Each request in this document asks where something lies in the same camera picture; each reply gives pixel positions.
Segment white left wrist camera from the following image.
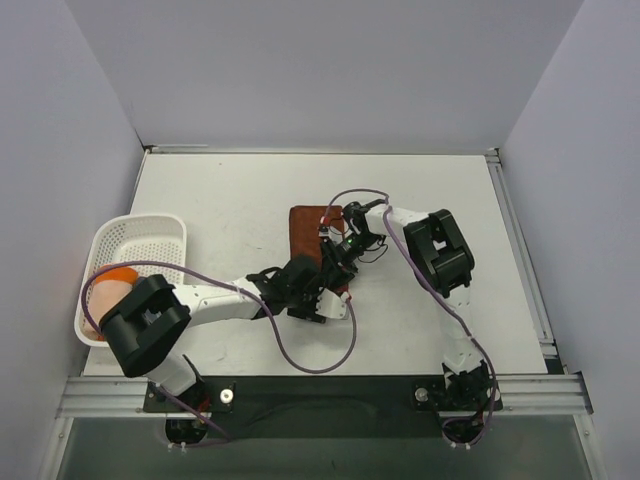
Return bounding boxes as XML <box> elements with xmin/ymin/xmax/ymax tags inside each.
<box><xmin>316</xmin><ymin>289</ymin><xmax>351</xmax><ymax>320</ymax></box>

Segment white plastic basket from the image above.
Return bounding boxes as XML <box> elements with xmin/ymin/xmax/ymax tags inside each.
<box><xmin>74</xmin><ymin>214</ymin><xmax>187</xmax><ymax>347</ymax></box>

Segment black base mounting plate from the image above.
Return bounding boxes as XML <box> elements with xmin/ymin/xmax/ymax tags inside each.
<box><xmin>143</xmin><ymin>375</ymin><xmax>503</xmax><ymax>443</ymax></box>

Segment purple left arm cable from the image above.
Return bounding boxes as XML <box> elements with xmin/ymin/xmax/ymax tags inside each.
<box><xmin>79</xmin><ymin>259</ymin><xmax>359</xmax><ymax>446</ymax></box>

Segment brown towel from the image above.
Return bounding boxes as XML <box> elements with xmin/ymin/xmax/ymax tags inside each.
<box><xmin>289</xmin><ymin>205</ymin><xmax>347</xmax><ymax>291</ymax></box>

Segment peach towel in basket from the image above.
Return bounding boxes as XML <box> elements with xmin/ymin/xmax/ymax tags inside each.
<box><xmin>87</xmin><ymin>279</ymin><xmax>132</xmax><ymax>325</ymax></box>

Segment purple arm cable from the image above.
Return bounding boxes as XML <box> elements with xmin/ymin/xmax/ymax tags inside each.
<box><xmin>319</xmin><ymin>187</ymin><xmax>499</xmax><ymax>447</ymax></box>
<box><xmin>79</xmin><ymin>259</ymin><xmax>359</xmax><ymax>446</ymax></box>

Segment aluminium front frame rail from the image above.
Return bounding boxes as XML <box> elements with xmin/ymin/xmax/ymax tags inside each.
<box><xmin>57</xmin><ymin>374</ymin><xmax>593</xmax><ymax>418</ymax></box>

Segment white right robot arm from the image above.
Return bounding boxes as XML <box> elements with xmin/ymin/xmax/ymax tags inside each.
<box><xmin>319</xmin><ymin>199</ymin><xmax>493</xmax><ymax>410</ymax></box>

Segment aluminium back frame rail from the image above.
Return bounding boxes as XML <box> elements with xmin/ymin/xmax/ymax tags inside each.
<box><xmin>144</xmin><ymin>144</ymin><xmax>500</xmax><ymax>157</ymax></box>

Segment aluminium right side rail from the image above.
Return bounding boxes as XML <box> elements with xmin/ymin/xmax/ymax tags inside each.
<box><xmin>485</xmin><ymin>148</ymin><xmax>567</xmax><ymax>374</ymax></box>

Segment aluminium frame rail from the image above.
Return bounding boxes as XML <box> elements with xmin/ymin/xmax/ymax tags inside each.
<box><xmin>57</xmin><ymin>374</ymin><xmax>593</xmax><ymax>418</ymax></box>
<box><xmin>144</xmin><ymin>144</ymin><xmax>500</xmax><ymax>157</ymax></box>

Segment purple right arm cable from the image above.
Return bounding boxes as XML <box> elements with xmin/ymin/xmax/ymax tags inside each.
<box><xmin>319</xmin><ymin>187</ymin><xmax>499</xmax><ymax>447</ymax></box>

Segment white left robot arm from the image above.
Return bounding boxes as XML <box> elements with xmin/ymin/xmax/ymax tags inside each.
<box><xmin>87</xmin><ymin>255</ymin><xmax>323</xmax><ymax>412</ymax></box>

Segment orange towel in basket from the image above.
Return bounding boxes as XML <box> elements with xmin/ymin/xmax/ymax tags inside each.
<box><xmin>92</xmin><ymin>265</ymin><xmax>139</xmax><ymax>344</ymax></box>

